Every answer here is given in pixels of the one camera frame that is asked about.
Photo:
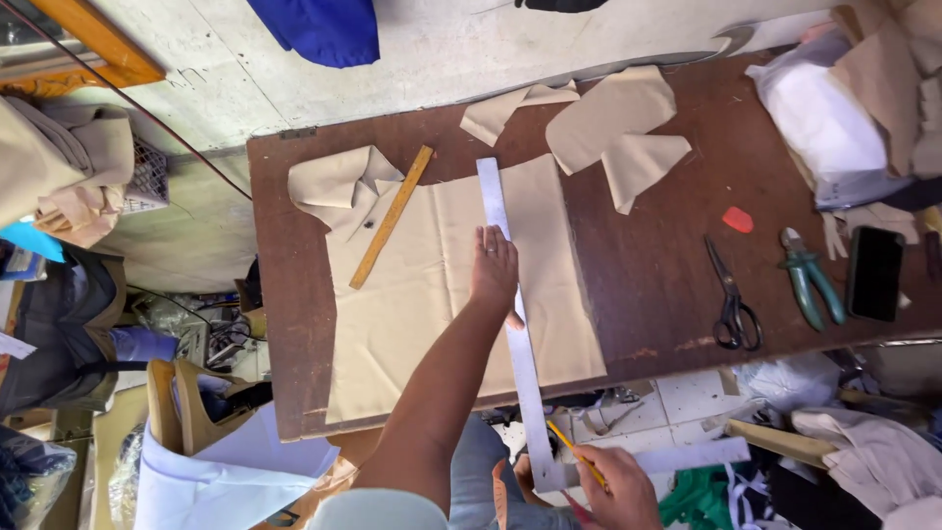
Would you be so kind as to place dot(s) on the person's right hand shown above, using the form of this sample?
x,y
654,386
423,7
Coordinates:
x,y
625,493

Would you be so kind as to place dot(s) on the person's left hand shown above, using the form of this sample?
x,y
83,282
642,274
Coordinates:
x,y
494,272

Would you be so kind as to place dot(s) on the person's right fingers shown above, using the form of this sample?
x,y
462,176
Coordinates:
x,y
592,467

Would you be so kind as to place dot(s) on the yellow pencil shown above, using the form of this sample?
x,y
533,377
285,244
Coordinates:
x,y
565,440

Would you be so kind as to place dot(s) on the metal L-square ruler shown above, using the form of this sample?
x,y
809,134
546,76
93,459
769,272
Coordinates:
x,y
524,368

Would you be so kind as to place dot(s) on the person's blue jeans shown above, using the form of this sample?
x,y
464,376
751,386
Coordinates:
x,y
475,471

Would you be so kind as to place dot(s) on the wooden stick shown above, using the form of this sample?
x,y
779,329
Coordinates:
x,y
780,442

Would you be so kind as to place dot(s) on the black scissors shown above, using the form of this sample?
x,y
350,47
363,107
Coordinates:
x,y
730,302

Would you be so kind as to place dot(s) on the person's light shirt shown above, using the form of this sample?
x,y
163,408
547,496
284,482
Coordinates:
x,y
375,511

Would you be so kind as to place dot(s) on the large beige shirt fabric panel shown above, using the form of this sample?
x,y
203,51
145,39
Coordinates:
x,y
419,309

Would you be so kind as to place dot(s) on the heap of mixed cloth scraps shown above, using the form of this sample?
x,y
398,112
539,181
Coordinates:
x,y
846,456

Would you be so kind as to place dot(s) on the red tailor's chalk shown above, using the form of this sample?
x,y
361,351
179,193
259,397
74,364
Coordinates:
x,y
737,219

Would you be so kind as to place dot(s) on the beige fabric cut piece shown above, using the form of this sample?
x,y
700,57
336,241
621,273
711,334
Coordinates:
x,y
640,166
611,110

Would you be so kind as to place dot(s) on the wooden ruler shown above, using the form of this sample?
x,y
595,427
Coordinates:
x,y
390,219

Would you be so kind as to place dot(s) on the black phone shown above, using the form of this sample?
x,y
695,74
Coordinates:
x,y
874,274

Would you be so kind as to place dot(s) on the white cloth sheet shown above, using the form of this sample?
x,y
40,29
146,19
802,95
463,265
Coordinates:
x,y
228,478

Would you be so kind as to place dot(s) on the small folded beige fabric piece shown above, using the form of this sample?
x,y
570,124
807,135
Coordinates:
x,y
497,112

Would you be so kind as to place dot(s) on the beige fabric strips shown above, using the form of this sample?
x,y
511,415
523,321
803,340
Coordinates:
x,y
876,221

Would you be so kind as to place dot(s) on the white plastic bag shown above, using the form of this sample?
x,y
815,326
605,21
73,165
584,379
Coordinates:
x,y
824,118

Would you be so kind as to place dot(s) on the heap of beige fabric offcuts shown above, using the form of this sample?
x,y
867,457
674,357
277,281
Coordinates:
x,y
898,66

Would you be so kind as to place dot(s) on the blue cloth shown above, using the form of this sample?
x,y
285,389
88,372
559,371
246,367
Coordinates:
x,y
324,26

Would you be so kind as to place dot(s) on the grey plastic crate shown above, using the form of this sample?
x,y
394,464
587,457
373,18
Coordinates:
x,y
149,177

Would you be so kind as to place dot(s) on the dark jacket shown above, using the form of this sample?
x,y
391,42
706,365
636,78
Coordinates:
x,y
59,324

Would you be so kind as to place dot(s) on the bundle of beige garments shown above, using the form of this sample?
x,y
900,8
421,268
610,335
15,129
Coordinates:
x,y
59,162

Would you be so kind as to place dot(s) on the wooden frame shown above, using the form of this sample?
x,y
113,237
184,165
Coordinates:
x,y
110,55

